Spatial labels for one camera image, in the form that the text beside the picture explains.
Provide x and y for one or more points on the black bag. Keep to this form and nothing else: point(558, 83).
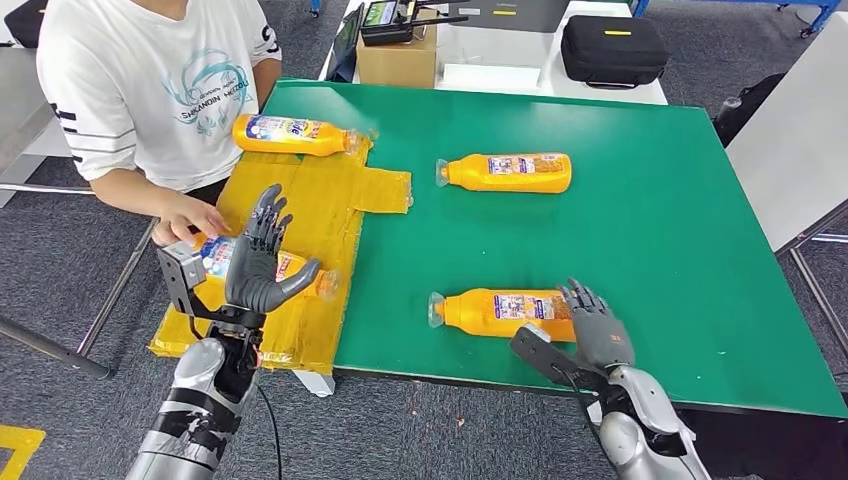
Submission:
point(748, 109)

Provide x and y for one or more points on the black remote controller with screen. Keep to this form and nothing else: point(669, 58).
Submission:
point(384, 23)

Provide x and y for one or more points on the person's left forearm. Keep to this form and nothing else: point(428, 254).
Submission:
point(265, 79)

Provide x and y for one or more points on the black carry case yellow label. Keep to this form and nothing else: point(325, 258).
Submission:
point(613, 53)
point(23, 23)

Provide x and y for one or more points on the person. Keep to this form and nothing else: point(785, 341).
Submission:
point(146, 73)
point(775, 450)

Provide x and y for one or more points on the person's right forearm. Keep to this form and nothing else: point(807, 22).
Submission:
point(132, 195)

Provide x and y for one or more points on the person's right hand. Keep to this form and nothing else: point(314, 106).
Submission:
point(189, 215)

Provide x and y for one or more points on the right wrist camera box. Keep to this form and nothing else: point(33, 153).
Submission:
point(543, 354)

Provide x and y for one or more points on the black tablet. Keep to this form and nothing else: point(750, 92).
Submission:
point(346, 46)

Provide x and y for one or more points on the white flat box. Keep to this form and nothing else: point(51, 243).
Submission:
point(490, 77)

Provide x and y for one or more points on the grey table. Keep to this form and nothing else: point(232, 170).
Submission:
point(788, 146)

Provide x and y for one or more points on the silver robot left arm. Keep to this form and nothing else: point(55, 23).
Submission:
point(199, 411)

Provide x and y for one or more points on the steel table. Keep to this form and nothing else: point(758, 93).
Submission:
point(20, 99)

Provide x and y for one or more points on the white table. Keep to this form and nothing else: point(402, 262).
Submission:
point(550, 76)

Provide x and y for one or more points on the brown cardboard box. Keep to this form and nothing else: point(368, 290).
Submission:
point(397, 63)

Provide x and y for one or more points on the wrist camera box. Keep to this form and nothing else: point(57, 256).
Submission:
point(543, 354)
point(182, 265)

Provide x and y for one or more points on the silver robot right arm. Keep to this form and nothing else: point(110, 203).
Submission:
point(642, 430)

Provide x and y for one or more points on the dark grey case yellow label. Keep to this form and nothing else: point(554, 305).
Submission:
point(523, 16)

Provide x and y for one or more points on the yellow taped cardboard mat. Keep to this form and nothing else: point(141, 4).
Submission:
point(311, 199)

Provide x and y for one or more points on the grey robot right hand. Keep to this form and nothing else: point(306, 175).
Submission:
point(603, 338)

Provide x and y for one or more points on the orange detergent bottle clear cap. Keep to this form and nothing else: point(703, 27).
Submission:
point(291, 136)
point(477, 314)
point(477, 173)
point(295, 268)

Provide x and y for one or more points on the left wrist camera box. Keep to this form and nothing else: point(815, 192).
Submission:
point(182, 265)

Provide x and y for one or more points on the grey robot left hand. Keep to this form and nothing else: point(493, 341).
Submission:
point(252, 278)

